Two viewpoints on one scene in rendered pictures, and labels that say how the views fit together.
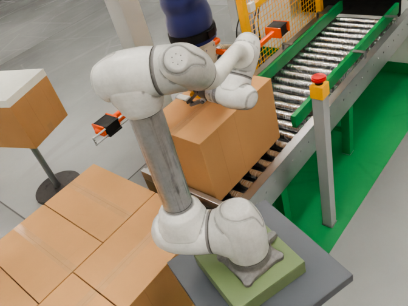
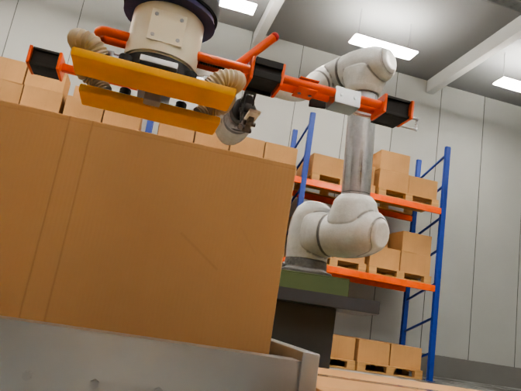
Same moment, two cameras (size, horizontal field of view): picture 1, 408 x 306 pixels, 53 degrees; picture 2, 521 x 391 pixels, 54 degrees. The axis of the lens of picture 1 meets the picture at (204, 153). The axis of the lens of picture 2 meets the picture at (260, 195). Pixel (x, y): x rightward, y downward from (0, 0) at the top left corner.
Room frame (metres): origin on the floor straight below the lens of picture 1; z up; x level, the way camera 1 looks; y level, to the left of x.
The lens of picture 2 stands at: (2.70, 0.66, 0.66)
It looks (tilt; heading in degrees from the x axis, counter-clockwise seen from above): 13 degrees up; 208
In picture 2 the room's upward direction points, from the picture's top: 9 degrees clockwise
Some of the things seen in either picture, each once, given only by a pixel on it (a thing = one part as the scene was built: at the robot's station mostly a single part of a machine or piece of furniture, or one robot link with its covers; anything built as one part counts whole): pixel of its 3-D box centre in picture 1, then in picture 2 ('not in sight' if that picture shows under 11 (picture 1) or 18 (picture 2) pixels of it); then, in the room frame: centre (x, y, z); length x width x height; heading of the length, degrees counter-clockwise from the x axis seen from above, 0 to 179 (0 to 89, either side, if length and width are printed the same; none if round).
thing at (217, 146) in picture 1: (215, 131); (123, 247); (1.85, -0.10, 0.75); 0.60 x 0.40 x 0.40; 129
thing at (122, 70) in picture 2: not in sight; (156, 74); (1.91, -0.05, 1.12); 0.34 x 0.10 x 0.05; 131
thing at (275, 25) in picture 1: (277, 29); (46, 64); (1.84, -0.51, 1.22); 0.09 x 0.08 x 0.05; 41
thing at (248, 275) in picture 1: (252, 249); (299, 268); (0.94, -0.06, 0.84); 0.22 x 0.18 x 0.06; 116
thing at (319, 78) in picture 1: (319, 79); not in sight; (1.62, -0.61, 1.02); 0.07 x 0.07 x 0.04
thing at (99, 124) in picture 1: (106, 124); (391, 110); (1.46, 0.34, 1.22); 0.08 x 0.07 x 0.05; 131
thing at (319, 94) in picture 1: (325, 162); not in sight; (1.62, -0.61, 0.50); 0.07 x 0.07 x 1.00; 40
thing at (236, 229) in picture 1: (238, 227); (312, 231); (0.94, -0.04, 0.98); 0.18 x 0.16 x 0.22; 69
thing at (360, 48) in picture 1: (357, 56); not in sight; (2.40, -1.20, 0.60); 1.60 x 0.11 x 0.09; 130
